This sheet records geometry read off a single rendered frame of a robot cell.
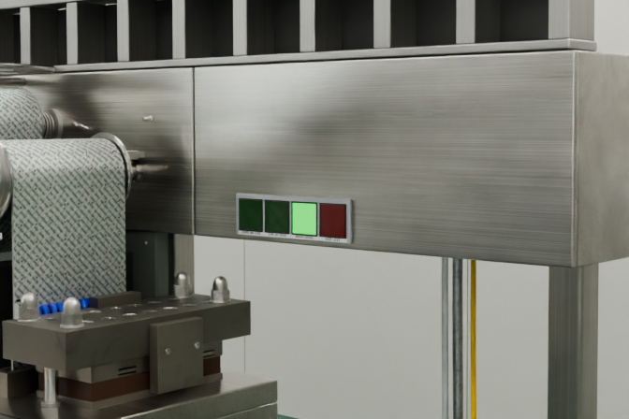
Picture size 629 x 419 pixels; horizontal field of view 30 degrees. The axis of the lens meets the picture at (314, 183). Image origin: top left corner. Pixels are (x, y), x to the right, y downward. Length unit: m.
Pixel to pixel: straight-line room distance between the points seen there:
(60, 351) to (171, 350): 0.20
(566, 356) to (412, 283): 2.86
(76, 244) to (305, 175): 0.42
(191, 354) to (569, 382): 0.60
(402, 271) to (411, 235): 2.92
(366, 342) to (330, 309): 0.22
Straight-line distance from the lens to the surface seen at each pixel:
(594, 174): 1.69
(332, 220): 1.87
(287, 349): 5.15
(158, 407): 1.87
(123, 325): 1.87
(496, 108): 1.69
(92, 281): 2.07
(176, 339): 1.92
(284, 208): 1.93
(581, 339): 1.84
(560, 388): 1.87
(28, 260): 1.99
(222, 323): 2.02
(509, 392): 4.51
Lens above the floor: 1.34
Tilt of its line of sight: 3 degrees down
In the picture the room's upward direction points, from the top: straight up
